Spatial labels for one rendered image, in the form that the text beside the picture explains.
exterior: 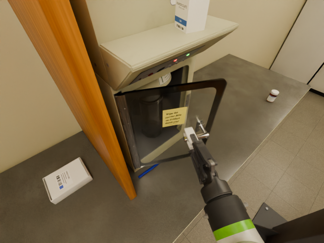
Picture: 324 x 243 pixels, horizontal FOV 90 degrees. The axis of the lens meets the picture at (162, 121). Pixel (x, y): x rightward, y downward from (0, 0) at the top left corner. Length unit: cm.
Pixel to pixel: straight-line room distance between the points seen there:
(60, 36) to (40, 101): 66
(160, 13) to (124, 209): 66
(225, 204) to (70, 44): 42
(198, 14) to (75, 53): 26
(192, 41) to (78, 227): 71
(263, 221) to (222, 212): 145
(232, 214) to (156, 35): 42
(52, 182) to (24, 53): 50
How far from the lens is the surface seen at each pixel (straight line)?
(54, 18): 25
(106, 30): 37
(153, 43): 35
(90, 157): 88
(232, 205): 44
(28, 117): 92
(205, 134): 56
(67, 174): 83
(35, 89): 86
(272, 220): 192
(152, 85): 54
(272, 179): 211
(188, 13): 39
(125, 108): 45
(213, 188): 45
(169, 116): 50
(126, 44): 35
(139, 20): 41
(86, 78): 28
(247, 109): 115
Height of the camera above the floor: 164
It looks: 48 degrees down
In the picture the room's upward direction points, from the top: straight up
